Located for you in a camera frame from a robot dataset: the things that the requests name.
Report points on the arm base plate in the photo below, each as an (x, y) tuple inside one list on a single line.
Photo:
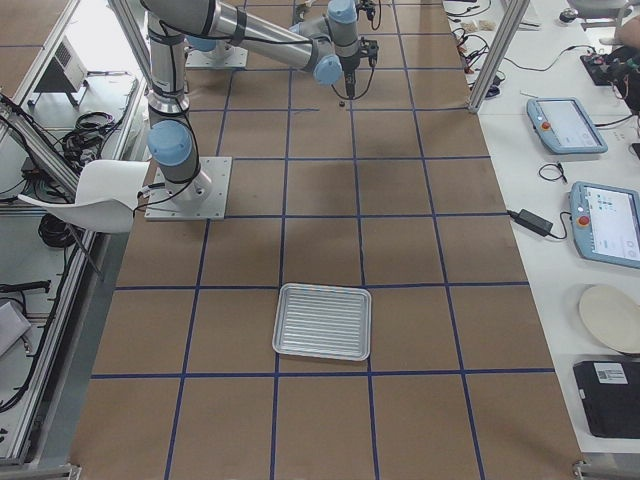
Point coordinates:
[(221, 58), (205, 198)]

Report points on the black flat box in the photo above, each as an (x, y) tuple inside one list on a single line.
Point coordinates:
[(609, 392)]

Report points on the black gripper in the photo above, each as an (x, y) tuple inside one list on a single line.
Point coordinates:
[(349, 68)]

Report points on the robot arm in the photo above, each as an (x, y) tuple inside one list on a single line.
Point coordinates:
[(328, 47)]

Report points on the aluminium frame post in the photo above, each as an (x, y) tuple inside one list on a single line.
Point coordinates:
[(497, 51)]

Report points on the silver ribbed metal tray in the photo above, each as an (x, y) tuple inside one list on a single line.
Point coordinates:
[(327, 322)]

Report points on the white plastic chair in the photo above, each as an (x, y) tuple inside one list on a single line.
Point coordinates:
[(105, 198)]

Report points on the round beige plate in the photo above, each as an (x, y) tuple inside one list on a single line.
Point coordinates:
[(611, 317)]

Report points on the black power adapter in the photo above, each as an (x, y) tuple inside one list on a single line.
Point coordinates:
[(531, 221)]

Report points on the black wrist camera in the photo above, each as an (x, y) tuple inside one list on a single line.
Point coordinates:
[(369, 49)]

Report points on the blue teach pendant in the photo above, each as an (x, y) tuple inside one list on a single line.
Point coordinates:
[(605, 223), (564, 127)]

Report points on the blue teach pendant near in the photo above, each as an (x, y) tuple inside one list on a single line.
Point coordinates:
[(605, 223)]

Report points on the blue teach pendant far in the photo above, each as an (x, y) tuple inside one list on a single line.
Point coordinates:
[(564, 127)]

